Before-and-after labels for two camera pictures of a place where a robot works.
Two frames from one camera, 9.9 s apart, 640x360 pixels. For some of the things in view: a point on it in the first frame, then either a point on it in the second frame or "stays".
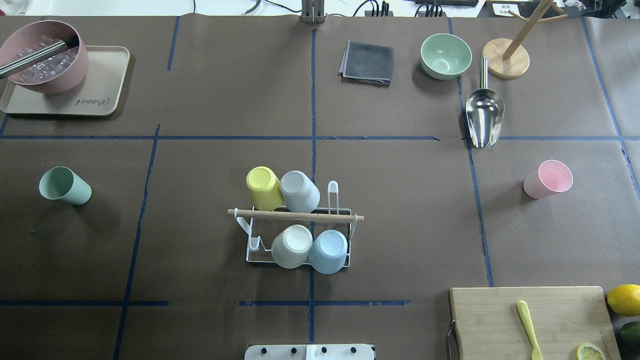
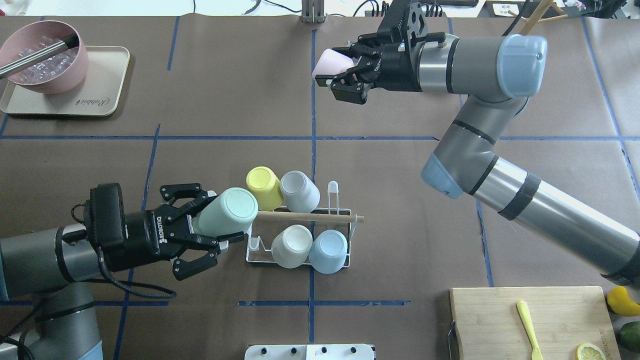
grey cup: (299, 193) stays
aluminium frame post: (312, 11) stays
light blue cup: (327, 252) stays
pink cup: (552, 176) -> (332, 62)
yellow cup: (266, 189) stays
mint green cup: (61, 183) -> (232, 212)
